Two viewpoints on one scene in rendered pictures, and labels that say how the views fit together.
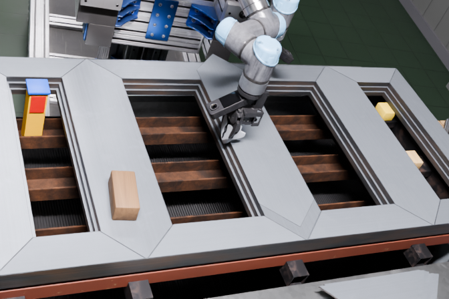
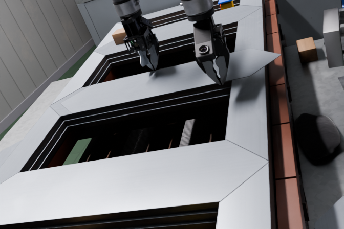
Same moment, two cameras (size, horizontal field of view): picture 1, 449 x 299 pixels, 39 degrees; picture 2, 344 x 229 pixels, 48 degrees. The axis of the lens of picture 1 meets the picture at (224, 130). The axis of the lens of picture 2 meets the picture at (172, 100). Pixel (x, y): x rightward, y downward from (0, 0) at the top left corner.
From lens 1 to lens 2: 2.62 m
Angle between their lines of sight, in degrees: 106
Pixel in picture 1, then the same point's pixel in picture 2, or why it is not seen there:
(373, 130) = (108, 188)
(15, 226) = not seen: hidden behind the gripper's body
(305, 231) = (55, 105)
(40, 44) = not seen: outside the picture
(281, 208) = (79, 95)
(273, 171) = (111, 92)
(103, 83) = (232, 17)
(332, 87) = (208, 158)
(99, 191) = not seen: hidden behind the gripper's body
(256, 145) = (141, 84)
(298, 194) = (82, 105)
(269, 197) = (92, 89)
